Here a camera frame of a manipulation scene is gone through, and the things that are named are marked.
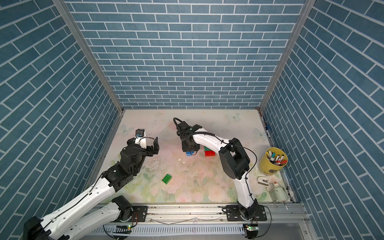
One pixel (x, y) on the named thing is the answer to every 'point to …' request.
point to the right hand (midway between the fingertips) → (188, 149)
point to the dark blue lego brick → (188, 153)
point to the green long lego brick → (206, 149)
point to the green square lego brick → (167, 178)
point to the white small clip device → (263, 180)
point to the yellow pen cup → (274, 160)
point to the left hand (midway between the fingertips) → (152, 137)
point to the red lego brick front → (209, 153)
